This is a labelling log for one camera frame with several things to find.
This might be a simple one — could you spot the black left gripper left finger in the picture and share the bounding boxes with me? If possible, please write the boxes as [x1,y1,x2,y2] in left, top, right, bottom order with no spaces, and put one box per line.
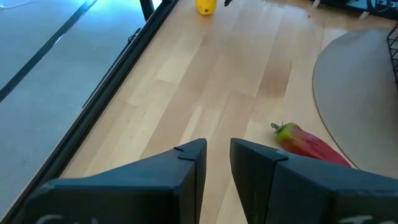
[23,138,208,224]

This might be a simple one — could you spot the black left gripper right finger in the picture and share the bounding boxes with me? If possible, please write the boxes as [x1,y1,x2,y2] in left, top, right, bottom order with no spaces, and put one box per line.
[229,138,398,224]

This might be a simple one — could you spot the red pepper with green stem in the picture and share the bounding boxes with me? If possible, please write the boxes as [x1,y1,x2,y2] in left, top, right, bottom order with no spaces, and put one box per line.
[271,121,354,169]

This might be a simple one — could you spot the yellow lemon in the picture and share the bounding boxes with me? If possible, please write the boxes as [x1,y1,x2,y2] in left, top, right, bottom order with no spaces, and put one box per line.
[195,0,218,16]

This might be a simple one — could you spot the round grey mat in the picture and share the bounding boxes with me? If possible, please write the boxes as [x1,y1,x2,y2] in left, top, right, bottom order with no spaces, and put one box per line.
[312,27,398,180]

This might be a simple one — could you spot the black floor stand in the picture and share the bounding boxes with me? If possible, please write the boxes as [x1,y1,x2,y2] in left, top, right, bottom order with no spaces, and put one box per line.
[139,0,155,21]

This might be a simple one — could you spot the black aluminium table frame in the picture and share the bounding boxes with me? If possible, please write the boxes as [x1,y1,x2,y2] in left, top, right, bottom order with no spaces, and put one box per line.
[0,0,180,224]

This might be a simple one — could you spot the black wire basket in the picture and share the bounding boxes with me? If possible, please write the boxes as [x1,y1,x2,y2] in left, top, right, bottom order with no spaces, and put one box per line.
[386,21,398,88]

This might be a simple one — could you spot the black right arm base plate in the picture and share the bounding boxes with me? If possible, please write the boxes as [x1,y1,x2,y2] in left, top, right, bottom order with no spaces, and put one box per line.
[310,0,398,15]

